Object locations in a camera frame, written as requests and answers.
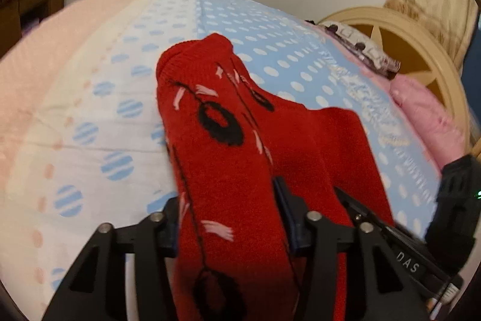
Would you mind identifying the red knitted sweater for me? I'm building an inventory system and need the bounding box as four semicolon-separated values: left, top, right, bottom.
156;33;393;320

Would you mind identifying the pink blanket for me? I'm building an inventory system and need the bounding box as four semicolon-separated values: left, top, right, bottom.
388;73;467;171

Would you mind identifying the pink and blue bedsheet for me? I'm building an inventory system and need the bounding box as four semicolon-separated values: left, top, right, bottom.
1;0;440;320

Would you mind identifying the cream wooden headboard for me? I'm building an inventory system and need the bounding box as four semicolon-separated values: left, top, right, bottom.
321;7;470;152

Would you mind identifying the patterned pillow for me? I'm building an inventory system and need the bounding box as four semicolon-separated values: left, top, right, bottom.
319;20;401;80

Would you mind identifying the brown wooden desk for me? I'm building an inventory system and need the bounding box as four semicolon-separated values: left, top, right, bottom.
1;0;65;56

